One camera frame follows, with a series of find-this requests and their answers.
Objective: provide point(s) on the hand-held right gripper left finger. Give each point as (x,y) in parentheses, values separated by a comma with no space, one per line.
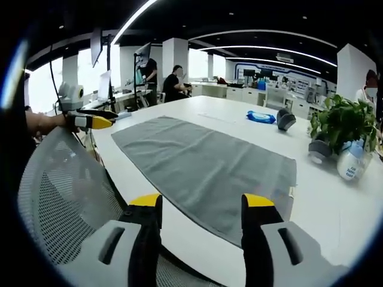
(119,254)

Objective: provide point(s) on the grey rounded holder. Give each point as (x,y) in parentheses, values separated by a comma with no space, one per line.
(285,119)

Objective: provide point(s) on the green potted plant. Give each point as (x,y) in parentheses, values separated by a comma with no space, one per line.
(344,119)

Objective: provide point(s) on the white table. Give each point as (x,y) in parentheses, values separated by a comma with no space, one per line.
(323,209)

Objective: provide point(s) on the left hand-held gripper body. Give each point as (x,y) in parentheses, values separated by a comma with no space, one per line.
(70,97)

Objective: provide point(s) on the white monitor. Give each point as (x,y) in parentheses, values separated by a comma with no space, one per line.
(104,85)

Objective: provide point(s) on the grey mesh office chair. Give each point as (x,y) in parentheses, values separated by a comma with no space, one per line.
(66,191)

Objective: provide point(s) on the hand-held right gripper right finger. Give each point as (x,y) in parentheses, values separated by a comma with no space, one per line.
(269,257)

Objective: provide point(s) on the grey towel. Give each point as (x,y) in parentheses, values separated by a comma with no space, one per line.
(203,167)

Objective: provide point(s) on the blue wet wipes packet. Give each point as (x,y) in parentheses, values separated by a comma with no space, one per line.
(261,117)

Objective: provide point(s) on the blue bin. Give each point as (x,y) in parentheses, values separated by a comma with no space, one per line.
(262,85)

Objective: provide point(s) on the white blue spray bottle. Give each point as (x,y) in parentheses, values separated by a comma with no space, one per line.
(353,163)

